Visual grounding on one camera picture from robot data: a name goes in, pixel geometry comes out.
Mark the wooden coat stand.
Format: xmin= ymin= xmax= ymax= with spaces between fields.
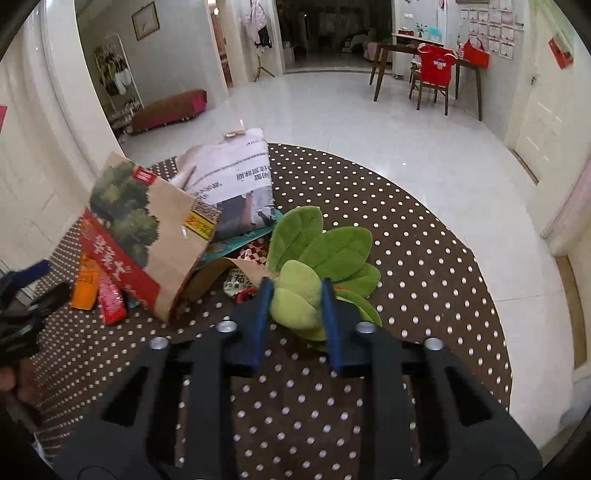
xmin=253 ymin=45 xmax=277 ymax=83

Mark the green leafy plush toy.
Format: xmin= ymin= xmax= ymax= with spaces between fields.
xmin=268 ymin=205 xmax=384 ymax=355

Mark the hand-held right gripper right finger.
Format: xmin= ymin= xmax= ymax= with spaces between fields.
xmin=321 ymin=278 xmax=544 ymax=480

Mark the person's left hand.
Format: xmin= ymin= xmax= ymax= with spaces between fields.
xmin=0 ymin=357 xmax=25 ymax=398

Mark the wall of paper certificates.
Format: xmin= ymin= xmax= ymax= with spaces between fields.
xmin=457 ymin=0 xmax=527 ymax=59

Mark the maroon bench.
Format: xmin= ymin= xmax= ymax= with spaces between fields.
xmin=131 ymin=89 xmax=208 ymax=136

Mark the red tote bag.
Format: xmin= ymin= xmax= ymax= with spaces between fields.
xmin=462 ymin=38 xmax=491 ymax=69

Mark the teal flat packet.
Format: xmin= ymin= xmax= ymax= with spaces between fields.
xmin=198 ymin=210 xmax=285 ymax=269

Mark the framed wall picture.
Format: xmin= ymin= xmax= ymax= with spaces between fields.
xmin=131 ymin=1 xmax=161 ymax=42

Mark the red shirt chair cover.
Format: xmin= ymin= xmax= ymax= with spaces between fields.
xmin=417 ymin=43 xmax=458 ymax=88

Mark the pink jacket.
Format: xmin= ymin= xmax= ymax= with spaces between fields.
xmin=245 ymin=0 xmax=274 ymax=48

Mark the red white checkered packet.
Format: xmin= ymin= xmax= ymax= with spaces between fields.
xmin=237 ymin=240 xmax=271 ymax=267

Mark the white door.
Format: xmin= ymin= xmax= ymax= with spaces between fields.
xmin=512 ymin=9 xmax=583 ymax=184

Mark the dark wooden table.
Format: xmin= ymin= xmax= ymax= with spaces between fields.
xmin=369 ymin=31 xmax=485 ymax=122

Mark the orange snack packet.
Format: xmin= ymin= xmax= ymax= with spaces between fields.
xmin=70 ymin=253 xmax=102 ymax=310

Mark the round polka-dot table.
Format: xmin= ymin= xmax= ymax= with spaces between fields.
xmin=28 ymin=142 xmax=514 ymax=480

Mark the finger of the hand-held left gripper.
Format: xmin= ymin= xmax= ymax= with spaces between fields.
xmin=8 ymin=259 xmax=52 ymax=291
xmin=21 ymin=282 xmax=73 ymax=320

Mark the red snack packet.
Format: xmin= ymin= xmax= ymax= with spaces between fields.
xmin=97 ymin=272 xmax=128 ymax=326

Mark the wooden chair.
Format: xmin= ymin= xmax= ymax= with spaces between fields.
xmin=409 ymin=65 xmax=451 ymax=116

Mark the white shoe rack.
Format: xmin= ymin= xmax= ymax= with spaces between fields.
xmin=93 ymin=34 xmax=143 ymax=144

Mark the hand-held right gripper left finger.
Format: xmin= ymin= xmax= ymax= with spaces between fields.
xmin=51 ymin=276 xmax=274 ymax=480

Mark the red door poster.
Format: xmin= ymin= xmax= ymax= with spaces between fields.
xmin=548 ymin=37 xmax=574 ymax=70

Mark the newspaper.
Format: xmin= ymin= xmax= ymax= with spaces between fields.
xmin=164 ymin=127 xmax=279 ymax=243

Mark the white printed packet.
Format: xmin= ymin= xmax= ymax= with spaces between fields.
xmin=223 ymin=270 xmax=260 ymax=304

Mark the brown paper bag tree print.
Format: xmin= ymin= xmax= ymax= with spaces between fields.
xmin=78 ymin=151 xmax=237 ymax=325

